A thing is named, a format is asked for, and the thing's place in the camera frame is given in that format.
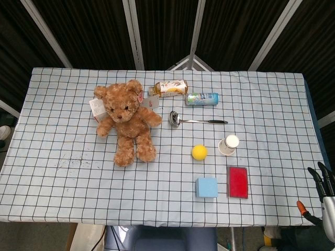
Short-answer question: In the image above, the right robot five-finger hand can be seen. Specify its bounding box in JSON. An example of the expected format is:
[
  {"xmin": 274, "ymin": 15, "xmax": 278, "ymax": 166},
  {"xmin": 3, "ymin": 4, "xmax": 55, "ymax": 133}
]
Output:
[{"xmin": 296, "ymin": 161, "xmax": 335, "ymax": 236}]

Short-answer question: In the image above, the brown teddy bear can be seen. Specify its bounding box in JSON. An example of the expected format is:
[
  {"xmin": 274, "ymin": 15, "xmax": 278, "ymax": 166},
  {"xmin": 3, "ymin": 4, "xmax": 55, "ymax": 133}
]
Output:
[{"xmin": 94, "ymin": 79, "xmax": 163, "ymax": 167}]

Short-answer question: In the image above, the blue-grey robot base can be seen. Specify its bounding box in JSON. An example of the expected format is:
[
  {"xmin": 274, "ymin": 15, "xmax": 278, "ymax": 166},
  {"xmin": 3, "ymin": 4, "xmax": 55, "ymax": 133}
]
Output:
[{"xmin": 104, "ymin": 226, "xmax": 218, "ymax": 251}]

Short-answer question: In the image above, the red stamp pad case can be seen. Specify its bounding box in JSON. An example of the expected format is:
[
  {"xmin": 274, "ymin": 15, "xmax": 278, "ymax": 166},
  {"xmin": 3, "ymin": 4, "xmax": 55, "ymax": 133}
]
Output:
[{"xmin": 226, "ymin": 165, "xmax": 249, "ymax": 200}]

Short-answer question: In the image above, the white paper cup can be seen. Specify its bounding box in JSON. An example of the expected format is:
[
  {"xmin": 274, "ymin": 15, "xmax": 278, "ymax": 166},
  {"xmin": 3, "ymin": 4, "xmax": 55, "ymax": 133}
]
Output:
[{"xmin": 218, "ymin": 134, "xmax": 240, "ymax": 157}]

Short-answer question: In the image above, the light blue foam cube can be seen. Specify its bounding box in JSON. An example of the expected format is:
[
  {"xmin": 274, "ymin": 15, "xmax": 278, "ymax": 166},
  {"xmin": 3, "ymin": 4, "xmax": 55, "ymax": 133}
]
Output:
[{"xmin": 195, "ymin": 177, "xmax": 218, "ymax": 199}]

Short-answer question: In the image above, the yellow foam ball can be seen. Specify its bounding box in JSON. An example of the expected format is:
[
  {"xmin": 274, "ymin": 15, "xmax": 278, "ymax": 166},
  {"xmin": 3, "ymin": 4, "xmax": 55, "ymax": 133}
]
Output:
[{"xmin": 192, "ymin": 144, "xmax": 208, "ymax": 161}]

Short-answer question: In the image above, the light blue drink can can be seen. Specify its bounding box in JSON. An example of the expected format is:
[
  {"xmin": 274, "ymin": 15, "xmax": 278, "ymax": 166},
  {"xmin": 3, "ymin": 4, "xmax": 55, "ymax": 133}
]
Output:
[{"xmin": 184, "ymin": 92, "xmax": 219, "ymax": 107}]

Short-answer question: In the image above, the yellow tea bottle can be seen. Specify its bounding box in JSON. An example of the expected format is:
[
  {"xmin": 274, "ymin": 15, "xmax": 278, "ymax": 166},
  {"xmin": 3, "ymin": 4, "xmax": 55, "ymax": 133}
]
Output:
[{"xmin": 148, "ymin": 79, "xmax": 188, "ymax": 98}]

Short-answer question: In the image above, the white card with red print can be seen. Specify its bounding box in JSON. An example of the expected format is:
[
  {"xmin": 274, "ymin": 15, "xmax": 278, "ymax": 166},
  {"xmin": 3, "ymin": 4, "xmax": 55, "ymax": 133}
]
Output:
[{"xmin": 141, "ymin": 94, "xmax": 160, "ymax": 109}]

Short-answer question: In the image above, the white panel under table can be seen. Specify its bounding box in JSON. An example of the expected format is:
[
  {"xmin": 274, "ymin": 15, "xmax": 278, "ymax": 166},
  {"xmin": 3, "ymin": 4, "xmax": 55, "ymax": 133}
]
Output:
[{"xmin": 69, "ymin": 223, "xmax": 106, "ymax": 251}]

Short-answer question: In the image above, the blue checked tablecloth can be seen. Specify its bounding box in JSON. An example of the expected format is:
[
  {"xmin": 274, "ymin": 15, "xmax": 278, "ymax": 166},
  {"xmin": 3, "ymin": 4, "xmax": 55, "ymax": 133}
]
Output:
[{"xmin": 0, "ymin": 67, "xmax": 331, "ymax": 227}]

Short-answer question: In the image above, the white shoe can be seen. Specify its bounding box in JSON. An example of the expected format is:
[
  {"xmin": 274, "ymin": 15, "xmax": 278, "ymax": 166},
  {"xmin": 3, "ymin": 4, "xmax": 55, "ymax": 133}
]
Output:
[{"xmin": 0, "ymin": 125, "xmax": 11, "ymax": 141}]

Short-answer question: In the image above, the metal ladle with black handle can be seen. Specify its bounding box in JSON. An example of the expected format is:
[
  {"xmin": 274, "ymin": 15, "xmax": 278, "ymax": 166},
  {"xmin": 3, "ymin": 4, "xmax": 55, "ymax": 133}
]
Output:
[{"xmin": 168, "ymin": 110, "xmax": 229, "ymax": 129}]

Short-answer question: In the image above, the white metal frame post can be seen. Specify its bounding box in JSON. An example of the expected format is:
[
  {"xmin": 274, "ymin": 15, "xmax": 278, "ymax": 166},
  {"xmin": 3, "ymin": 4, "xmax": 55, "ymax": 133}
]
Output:
[
  {"xmin": 20, "ymin": 0, "xmax": 73, "ymax": 69},
  {"xmin": 188, "ymin": 0, "xmax": 207, "ymax": 56},
  {"xmin": 248, "ymin": 0, "xmax": 299, "ymax": 71},
  {"xmin": 122, "ymin": 0, "xmax": 145, "ymax": 71}
]

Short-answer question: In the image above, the triangular metal frame foot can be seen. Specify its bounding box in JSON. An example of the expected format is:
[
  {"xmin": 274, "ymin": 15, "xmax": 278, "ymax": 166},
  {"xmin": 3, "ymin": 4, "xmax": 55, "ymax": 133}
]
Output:
[{"xmin": 166, "ymin": 54, "xmax": 215, "ymax": 71}]

